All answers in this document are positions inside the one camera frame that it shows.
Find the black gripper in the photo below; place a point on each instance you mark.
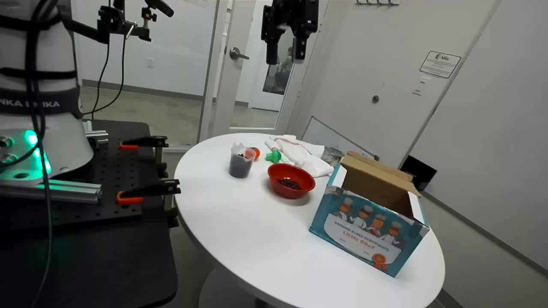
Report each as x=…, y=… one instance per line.
x=291, y=14

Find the orange plastic toy tomato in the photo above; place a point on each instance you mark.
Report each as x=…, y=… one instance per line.
x=252, y=153

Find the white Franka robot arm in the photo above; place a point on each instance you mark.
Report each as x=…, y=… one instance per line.
x=53, y=134

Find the black floor box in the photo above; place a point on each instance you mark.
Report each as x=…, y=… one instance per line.
x=420, y=172

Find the blue printed cardboard box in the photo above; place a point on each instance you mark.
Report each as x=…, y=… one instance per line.
x=365, y=232

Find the white door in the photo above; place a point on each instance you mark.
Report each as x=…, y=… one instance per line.
x=219, y=86

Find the grey double door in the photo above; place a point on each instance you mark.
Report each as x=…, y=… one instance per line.
x=370, y=52

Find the round door lock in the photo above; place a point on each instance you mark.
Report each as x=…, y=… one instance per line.
x=375, y=100

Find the small green plastic cup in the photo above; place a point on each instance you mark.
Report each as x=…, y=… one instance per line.
x=274, y=156

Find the white towel red stripes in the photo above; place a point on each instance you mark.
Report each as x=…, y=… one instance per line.
x=305, y=156

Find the shiny metal cup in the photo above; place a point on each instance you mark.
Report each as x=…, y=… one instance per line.
x=332, y=155

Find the clear plastic measuring cup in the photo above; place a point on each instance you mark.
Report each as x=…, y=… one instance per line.
x=240, y=163

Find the red plastic bowl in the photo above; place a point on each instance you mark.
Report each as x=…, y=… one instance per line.
x=274, y=173

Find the dark coffee beans pile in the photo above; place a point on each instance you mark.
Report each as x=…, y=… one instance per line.
x=240, y=168
x=289, y=184

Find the black robot cart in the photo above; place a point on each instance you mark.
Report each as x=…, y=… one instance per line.
x=113, y=257

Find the white wall sign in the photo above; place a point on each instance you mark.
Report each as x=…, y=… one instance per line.
x=440, y=64

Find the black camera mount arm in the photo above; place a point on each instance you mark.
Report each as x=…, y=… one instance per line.
x=113, y=19

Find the white table pedestal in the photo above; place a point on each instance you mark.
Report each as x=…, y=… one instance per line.
x=223, y=293

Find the aluminium rail profile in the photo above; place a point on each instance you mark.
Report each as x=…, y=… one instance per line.
x=62, y=190

